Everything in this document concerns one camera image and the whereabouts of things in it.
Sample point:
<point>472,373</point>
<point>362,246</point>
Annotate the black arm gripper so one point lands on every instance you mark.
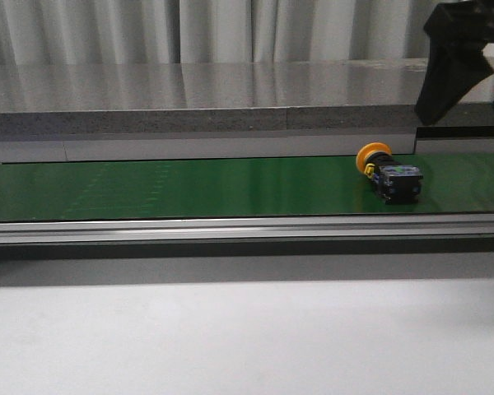
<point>458,32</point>

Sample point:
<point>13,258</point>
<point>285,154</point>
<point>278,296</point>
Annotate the yellow push button switch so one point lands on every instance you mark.
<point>392,181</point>

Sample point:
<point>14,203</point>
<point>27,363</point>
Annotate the green conveyor belt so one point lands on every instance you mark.
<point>288,186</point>

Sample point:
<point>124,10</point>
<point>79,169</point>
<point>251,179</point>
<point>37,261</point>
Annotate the grey stone counter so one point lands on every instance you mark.
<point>55,113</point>

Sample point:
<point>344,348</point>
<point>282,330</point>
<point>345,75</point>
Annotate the white curtain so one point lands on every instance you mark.
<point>121,32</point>

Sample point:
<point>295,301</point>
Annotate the aluminium conveyor frame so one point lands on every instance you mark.
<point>253,228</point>

